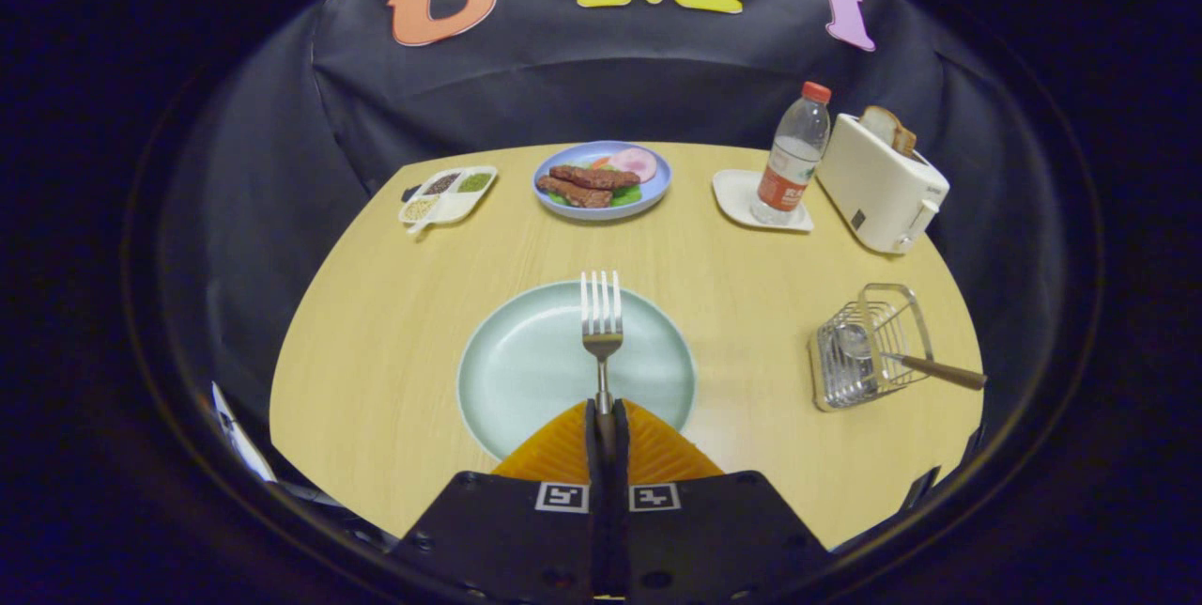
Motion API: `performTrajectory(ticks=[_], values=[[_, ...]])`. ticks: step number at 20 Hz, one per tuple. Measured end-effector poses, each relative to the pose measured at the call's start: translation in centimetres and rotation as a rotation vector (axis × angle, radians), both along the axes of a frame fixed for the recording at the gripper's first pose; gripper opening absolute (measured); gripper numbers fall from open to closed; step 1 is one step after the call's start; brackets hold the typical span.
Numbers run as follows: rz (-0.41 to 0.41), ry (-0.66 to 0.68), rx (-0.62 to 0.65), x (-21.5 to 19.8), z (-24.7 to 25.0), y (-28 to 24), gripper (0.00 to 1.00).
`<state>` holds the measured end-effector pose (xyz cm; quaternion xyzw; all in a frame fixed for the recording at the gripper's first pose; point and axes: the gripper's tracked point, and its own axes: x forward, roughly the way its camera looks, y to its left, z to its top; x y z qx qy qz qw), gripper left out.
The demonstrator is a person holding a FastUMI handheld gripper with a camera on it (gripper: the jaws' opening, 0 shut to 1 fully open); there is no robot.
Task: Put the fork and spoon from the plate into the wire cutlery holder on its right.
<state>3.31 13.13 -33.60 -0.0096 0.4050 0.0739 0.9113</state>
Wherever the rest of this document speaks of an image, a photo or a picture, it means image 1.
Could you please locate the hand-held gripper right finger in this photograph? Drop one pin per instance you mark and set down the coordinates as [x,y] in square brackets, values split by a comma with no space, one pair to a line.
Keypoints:
[714,539]

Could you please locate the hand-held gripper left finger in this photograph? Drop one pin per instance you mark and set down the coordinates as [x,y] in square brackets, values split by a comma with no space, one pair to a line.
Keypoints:
[498,539]

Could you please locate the light green plate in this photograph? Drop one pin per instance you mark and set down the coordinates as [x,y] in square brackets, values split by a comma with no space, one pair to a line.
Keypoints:
[526,370]

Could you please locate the white divided seasoning tray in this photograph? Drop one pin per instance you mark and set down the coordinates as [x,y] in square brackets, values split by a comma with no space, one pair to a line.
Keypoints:
[451,206]

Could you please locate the white square coaster tray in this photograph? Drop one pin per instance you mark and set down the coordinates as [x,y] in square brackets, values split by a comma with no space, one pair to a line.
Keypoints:
[732,196]

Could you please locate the blue plate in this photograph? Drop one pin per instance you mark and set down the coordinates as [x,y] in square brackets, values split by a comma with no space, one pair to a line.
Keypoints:
[657,192]

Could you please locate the brown meat strip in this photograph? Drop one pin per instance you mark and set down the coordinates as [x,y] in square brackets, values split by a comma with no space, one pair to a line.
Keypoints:
[573,193]
[596,178]

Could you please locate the white toaster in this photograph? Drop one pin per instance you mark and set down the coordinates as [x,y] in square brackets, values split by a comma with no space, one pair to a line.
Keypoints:
[878,196]

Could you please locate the pink ham slice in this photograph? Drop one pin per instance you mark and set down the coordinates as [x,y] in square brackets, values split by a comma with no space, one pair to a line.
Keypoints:
[635,163]

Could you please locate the clear bottle with red cap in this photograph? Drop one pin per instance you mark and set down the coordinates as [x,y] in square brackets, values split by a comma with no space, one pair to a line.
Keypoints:
[793,163]

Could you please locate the browned toast slice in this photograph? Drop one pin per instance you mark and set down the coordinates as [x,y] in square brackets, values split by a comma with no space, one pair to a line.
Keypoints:
[904,141]

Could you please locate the light bread slice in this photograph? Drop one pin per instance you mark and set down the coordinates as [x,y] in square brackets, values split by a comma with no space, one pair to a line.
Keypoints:
[880,124]

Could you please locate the black backdrop cloth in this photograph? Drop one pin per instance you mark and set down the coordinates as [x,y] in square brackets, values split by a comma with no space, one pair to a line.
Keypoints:
[563,88]

